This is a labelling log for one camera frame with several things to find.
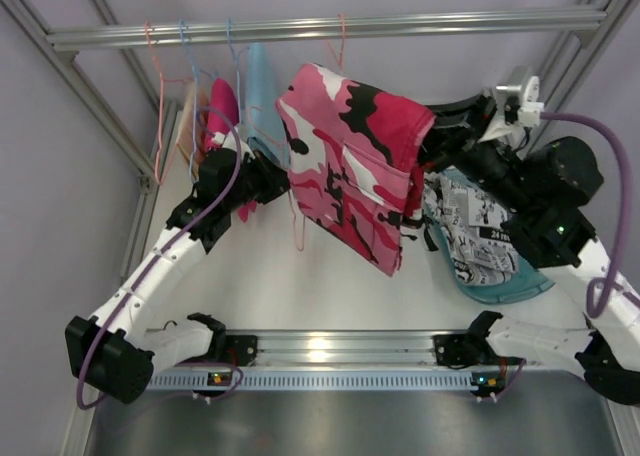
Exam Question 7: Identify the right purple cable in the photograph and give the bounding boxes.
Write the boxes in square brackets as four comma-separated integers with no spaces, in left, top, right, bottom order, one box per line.
[539,111,640,322]

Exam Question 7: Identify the magenta trousers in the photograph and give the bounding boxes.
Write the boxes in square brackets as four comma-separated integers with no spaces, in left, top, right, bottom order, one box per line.
[201,76,261,224]

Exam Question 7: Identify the blue hanger of magenta trousers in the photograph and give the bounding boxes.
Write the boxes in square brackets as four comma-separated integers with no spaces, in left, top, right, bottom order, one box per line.
[178,20,215,183]

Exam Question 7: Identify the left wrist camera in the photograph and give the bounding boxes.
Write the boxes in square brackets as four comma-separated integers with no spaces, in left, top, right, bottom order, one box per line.
[207,132,233,149]

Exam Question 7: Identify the newspaper print trousers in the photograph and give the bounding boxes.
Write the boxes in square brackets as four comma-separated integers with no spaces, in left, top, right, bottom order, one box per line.
[423,169,520,287]

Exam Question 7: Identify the teal plastic bin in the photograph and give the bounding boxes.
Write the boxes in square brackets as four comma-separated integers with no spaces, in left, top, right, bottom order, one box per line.
[422,195,553,305]

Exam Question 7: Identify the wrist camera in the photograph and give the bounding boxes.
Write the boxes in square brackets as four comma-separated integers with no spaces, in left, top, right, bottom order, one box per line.
[489,65,546,142]
[207,132,233,149]

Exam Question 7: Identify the grey slotted cable duct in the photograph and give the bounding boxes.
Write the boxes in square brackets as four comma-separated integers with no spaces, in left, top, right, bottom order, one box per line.
[146,370,483,391]

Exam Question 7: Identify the light blue trousers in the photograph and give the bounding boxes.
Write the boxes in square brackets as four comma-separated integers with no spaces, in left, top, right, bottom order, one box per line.
[245,43,289,169]

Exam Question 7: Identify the aluminium hanging rail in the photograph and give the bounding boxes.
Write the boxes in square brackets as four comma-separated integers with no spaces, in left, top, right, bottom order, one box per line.
[46,5,607,52]

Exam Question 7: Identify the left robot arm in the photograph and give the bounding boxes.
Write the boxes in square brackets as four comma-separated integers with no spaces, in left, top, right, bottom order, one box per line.
[65,149,289,409]

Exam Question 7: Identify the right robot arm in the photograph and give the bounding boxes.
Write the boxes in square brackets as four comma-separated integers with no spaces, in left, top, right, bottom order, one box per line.
[419,96,639,406]

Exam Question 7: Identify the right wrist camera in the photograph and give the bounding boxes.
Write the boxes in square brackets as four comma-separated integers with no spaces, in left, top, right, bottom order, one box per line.
[489,65,546,142]

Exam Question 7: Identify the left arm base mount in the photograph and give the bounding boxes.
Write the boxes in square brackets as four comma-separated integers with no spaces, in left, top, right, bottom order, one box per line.
[181,333,259,368]

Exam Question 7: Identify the peach striped trousers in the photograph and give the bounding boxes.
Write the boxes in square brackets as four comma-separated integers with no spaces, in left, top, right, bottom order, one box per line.
[177,82,209,181]

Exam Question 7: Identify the pink camouflage trousers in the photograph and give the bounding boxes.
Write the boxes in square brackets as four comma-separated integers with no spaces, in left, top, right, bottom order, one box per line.
[276,63,435,275]

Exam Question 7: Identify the pink hanger of camouflage trousers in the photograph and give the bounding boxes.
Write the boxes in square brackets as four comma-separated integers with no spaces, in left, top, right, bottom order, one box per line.
[249,106,307,252]

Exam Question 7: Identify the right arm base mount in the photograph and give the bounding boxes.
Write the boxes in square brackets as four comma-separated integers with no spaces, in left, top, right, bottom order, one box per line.
[433,333,499,370]

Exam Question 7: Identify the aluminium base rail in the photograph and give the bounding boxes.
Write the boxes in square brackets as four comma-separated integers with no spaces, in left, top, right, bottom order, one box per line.
[82,328,624,377]

